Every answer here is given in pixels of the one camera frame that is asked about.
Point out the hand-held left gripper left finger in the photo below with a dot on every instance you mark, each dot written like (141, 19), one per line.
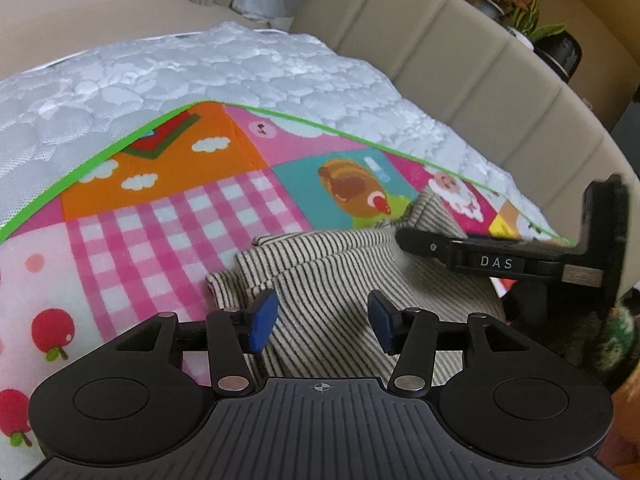
(264, 322)

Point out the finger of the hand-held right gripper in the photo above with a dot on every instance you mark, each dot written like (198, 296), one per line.
(420, 244)

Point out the green potted plant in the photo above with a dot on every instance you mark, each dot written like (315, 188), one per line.
(535, 20)

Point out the striped knit garment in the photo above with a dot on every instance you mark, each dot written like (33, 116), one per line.
(325, 270)

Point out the colourful printed blanket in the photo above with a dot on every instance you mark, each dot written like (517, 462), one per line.
(175, 220)

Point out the quilted bed cover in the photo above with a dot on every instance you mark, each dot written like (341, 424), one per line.
(225, 65)

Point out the black plant pot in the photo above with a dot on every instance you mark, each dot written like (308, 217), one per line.
(562, 57)

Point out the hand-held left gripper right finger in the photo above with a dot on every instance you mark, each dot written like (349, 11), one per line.
(382, 322)

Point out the beige padded headboard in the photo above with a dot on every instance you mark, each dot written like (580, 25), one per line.
(475, 60)

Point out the green patterned cloth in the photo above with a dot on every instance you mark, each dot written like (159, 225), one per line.
(620, 330)

